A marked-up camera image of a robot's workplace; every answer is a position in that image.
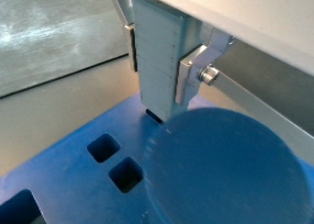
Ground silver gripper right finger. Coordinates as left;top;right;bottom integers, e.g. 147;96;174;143
175;28;233;106

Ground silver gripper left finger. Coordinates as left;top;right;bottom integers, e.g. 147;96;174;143
112;0;138;72

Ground light blue rectangle block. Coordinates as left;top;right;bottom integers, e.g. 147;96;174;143
132;0;202;121

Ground blue shape sorter board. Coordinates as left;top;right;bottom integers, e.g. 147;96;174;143
0;95;314;224

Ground dark blue cylinder peg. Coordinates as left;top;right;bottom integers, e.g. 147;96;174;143
143;107;314;224

